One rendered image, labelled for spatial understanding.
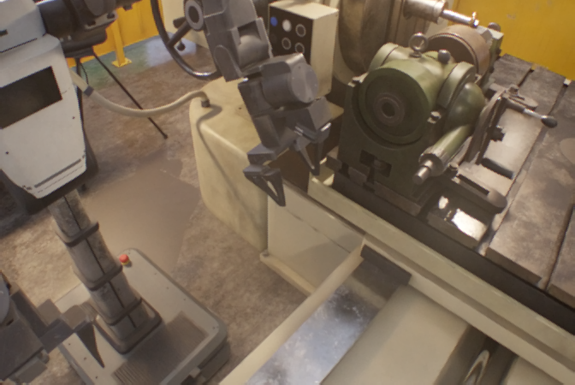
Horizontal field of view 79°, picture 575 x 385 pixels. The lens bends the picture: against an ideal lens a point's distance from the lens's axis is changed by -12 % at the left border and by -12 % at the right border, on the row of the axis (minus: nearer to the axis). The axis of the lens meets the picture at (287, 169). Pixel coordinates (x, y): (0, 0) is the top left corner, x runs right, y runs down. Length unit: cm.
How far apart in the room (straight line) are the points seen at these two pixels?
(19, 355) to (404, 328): 93
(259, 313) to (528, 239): 125
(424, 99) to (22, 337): 79
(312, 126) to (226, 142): 125
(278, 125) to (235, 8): 18
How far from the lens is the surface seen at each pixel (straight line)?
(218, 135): 182
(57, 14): 97
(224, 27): 58
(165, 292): 169
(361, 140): 98
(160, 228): 226
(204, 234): 218
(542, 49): 340
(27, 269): 237
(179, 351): 156
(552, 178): 128
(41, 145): 94
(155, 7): 125
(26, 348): 39
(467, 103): 94
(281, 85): 54
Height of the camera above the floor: 167
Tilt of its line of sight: 41 degrees down
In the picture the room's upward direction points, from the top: 3 degrees clockwise
